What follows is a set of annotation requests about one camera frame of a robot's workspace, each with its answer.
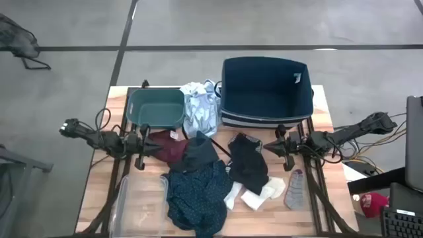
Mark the black mesh chair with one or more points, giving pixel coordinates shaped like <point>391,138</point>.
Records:
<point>16,39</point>

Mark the grey monitor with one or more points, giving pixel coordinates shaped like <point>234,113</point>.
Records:
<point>414,142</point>

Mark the clear plastic container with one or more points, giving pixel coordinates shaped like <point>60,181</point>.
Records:
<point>138,208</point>

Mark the dark grey-blue cloth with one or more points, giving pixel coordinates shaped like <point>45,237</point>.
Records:
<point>198,153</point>

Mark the black power box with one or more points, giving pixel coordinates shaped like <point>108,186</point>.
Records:
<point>361,167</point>

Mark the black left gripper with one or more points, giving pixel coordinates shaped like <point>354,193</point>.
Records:
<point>137,145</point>

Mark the navy striped fabric bin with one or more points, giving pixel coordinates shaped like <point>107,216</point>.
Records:
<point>264,92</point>

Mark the grey side table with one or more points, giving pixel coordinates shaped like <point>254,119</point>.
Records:
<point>26,163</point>

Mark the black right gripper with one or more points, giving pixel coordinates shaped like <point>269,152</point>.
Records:
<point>294,143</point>

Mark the black shorts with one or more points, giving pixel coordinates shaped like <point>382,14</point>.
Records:
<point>248,165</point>

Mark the grey striped sock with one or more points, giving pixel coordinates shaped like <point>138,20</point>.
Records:
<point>294,191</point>

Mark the red cap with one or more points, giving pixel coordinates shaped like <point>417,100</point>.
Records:
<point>373,203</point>

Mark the black keyboard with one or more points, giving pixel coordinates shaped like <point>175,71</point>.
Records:
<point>400,226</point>

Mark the maroon cloth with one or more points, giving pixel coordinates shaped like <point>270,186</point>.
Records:
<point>168,148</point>

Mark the small white sock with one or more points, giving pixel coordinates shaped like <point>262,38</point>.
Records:
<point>233,196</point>

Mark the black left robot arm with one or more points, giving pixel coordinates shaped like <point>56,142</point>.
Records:
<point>102,140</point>

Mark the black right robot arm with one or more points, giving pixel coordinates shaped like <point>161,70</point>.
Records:
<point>347,134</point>

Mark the teal plastic bin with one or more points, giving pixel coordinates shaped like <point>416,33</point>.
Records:
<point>155,112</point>

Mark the large white sock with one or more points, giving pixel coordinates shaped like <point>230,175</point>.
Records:
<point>261,196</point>

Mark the light blue cloth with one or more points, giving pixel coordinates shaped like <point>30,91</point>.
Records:
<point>200,109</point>

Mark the dark dotted cloth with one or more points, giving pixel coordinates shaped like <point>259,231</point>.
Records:
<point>198,198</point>

